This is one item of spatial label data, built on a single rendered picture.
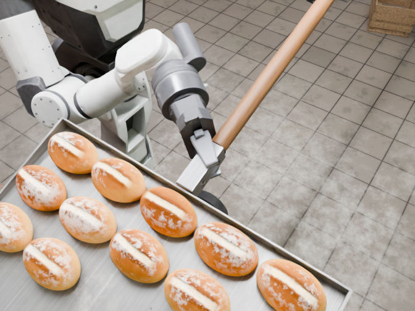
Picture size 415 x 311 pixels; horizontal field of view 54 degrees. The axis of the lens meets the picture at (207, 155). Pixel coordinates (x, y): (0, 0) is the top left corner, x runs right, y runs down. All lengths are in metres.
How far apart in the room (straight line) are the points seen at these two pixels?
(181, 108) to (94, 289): 0.31
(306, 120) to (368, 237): 0.82
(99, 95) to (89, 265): 0.35
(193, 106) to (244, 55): 2.34
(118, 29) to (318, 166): 1.54
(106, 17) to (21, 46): 0.21
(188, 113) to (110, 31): 0.44
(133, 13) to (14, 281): 0.65
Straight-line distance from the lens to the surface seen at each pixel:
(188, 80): 0.70
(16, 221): 0.69
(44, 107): 0.88
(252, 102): 0.69
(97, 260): 0.66
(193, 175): 0.63
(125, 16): 1.03
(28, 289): 0.70
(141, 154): 1.45
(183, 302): 0.56
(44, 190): 0.69
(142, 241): 0.59
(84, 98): 0.86
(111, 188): 0.64
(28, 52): 0.89
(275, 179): 2.19
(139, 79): 0.84
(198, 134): 0.64
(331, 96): 2.75
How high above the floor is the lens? 1.71
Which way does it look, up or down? 49 degrees down
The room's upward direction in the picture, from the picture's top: straight up
